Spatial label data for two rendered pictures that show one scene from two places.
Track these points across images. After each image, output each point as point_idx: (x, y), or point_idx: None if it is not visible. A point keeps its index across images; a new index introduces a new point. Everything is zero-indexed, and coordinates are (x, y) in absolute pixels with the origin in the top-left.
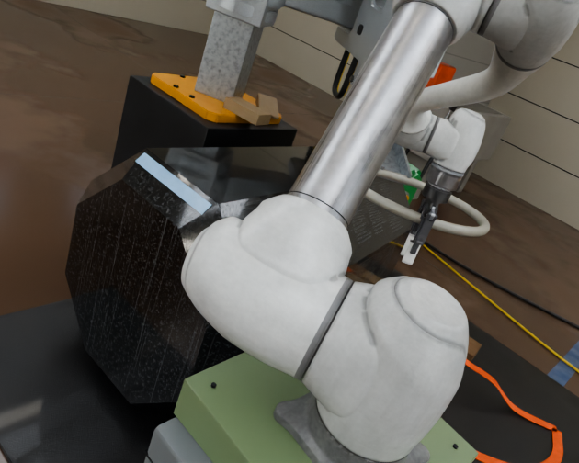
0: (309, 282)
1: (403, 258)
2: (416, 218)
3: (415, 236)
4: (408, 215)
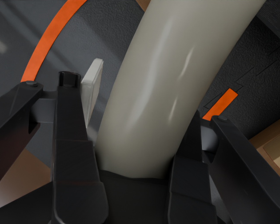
0: None
1: (98, 60)
2: (103, 116)
3: (56, 95)
4: (127, 51)
